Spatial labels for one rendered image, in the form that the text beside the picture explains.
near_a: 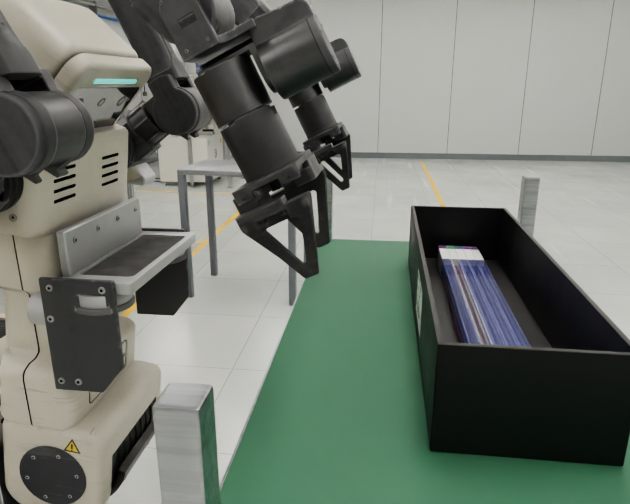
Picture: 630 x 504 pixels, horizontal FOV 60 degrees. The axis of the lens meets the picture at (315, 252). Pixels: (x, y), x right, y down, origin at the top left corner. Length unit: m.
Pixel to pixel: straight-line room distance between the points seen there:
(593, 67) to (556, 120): 0.96
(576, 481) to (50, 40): 0.71
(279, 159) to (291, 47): 0.10
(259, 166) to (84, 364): 0.41
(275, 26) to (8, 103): 0.25
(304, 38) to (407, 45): 9.35
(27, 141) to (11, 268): 0.32
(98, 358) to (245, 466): 0.32
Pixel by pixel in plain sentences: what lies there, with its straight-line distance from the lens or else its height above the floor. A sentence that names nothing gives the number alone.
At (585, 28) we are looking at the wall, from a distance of 10.35.
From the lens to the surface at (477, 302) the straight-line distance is 0.78.
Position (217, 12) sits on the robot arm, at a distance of 0.51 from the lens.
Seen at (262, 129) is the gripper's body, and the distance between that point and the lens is 0.50.
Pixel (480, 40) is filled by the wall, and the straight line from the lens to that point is 9.96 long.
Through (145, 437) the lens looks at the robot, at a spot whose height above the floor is 0.70.
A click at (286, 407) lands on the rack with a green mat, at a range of 0.61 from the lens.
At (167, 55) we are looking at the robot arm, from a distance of 0.99.
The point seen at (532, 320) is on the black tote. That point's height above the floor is 0.96.
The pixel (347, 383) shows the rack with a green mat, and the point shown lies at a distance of 0.65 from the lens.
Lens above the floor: 1.28
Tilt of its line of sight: 17 degrees down
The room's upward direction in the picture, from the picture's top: straight up
